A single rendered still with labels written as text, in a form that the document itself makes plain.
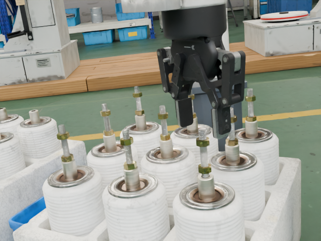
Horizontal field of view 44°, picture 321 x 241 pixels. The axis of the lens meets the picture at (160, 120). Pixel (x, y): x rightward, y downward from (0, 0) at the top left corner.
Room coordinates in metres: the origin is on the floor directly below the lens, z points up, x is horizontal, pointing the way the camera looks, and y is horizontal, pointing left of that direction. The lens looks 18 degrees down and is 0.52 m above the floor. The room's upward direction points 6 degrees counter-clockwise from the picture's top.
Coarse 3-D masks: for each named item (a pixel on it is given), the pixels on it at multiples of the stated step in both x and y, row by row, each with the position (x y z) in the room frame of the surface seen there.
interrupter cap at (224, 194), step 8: (192, 184) 0.51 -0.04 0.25; (216, 184) 0.50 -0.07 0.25; (224, 184) 0.50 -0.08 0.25; (184, 192) 0.49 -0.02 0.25; (192, 192) 0.49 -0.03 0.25; (216, 192) 0.48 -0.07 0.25; (224, 192) 0.48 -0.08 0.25; (232, 192) 0.47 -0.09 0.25; (184, 200) 0.47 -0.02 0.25; (192, 200) 0.46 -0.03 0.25; (200, 200) 0.47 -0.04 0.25; (208, 200) 0.47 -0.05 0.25; (216, 200) 0.46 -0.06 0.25; (224, 200) 0.46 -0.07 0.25; (232, 200) 0.45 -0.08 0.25; (192, 208) 0.45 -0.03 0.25; (200, 208) 0.44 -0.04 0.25; (208, 208) 0.44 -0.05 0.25; (216, 208) 0.44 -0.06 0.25
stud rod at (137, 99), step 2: (136, 86) 0.80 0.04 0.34; (134, 88) 0.79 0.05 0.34; (136, 88) 0.79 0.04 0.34; (138, 88) 0.79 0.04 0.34; (136, 90) 0.79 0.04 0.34; (138, 90) 0.79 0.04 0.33; (136, 92) 0.79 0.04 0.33; (138, 92) 0.79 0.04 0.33; (136, 98) 0.79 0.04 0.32; (138, 98) 0.79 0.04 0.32; (136, 100) 0.79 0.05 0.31; (138, 100) 0.79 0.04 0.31; (136, 102) 0.80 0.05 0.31; (138, 102) 0.79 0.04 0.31; (140, 102) 0.80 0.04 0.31; (138, 104) 0.79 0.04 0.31; (140, 104) 0.80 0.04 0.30; (138, 106) 0.79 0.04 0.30; (140, 106) 0.79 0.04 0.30; (138, 108) 0.79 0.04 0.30; (140, 108) 0.79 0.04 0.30; (138, 110) 0.79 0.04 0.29
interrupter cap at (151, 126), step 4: (132, 124) 0.82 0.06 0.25; (148, 124) 0.81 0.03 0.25; (152, 124) 0.81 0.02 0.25; (156, 124) 0.80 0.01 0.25; (124, 128) 0.80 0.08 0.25; (128, 128) 0.80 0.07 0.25; (132, 128) 0.80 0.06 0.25; (136, 128) 0.80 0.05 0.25; (148, 128) 0.79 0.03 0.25; (152, 128) 0.78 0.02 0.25; (156, 128) 0.78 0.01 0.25; (132, 132) 0.76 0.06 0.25; (136, 132) 0.76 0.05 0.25; (140, 132) 0.76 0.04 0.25; (144, 132) 0.76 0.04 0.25; (148, 132) 0.76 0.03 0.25
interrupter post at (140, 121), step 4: (136, 116) 0.79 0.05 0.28; (140, 116) 0.79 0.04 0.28; (144, 116) 0.79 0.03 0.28; (136, 120) 0.79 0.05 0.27; (140, 120) 0.79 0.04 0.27; (144, 120) 0.79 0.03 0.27; (136, 124) 0.79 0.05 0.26; (140, 124) 0.79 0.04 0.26; (144, 124) 0.79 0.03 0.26; (140, 128) 0.79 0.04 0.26; (144, 128) 0.79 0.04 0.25
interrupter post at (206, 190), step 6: (210, 174) 0.48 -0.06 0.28; (198, 180) 0.47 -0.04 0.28; (204, 180) 0.47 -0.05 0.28; (210, 180) 0.47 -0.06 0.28; (198, 186) 0.48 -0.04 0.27; (204, 186) 0.47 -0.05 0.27; (210, 186) 0.47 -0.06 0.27; (204, 192) 0.47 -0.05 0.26; (210, 192) 0.47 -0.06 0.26; (204, 198) 0.47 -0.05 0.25; (210, 198) 0.47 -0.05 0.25
